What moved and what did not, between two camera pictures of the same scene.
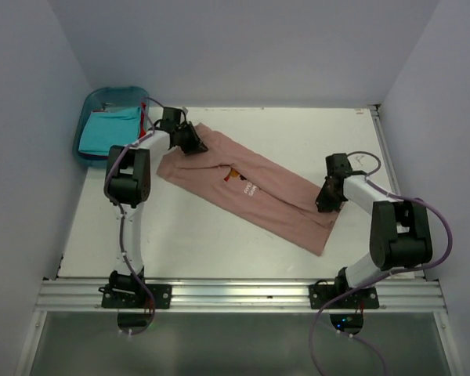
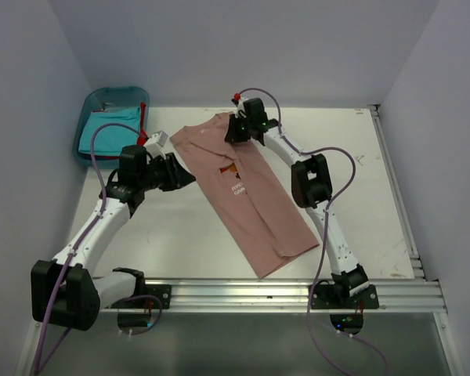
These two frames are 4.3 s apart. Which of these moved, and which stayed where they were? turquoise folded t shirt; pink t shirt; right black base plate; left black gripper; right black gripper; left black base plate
Moved: right black gripper; left black gripper; pink t shirt
Stayed: right black base plate; left black base plate; turquoise folded t shirt
